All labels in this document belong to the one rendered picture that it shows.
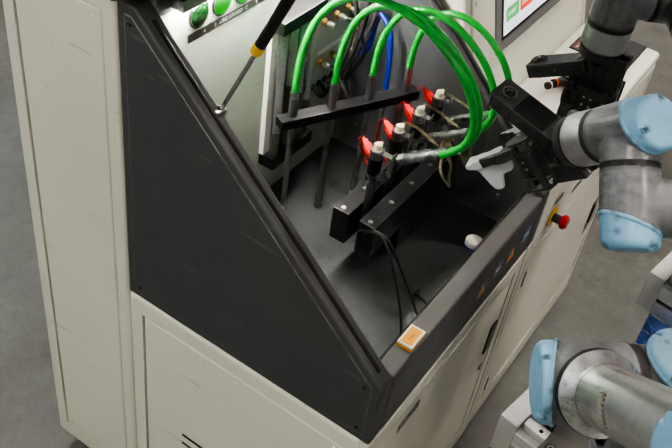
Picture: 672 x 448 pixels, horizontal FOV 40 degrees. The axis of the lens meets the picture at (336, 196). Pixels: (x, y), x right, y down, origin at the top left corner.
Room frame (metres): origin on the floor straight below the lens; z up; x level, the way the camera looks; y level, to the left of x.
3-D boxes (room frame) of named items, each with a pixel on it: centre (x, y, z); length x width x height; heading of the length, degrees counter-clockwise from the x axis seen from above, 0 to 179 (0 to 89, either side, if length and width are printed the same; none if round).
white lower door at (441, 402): (1.26, -0.29, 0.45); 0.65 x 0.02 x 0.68; 151
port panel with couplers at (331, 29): (1.73, 0.05, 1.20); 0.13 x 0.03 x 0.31; 151
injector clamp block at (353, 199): (1.49, -0.12, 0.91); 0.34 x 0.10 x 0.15; 151
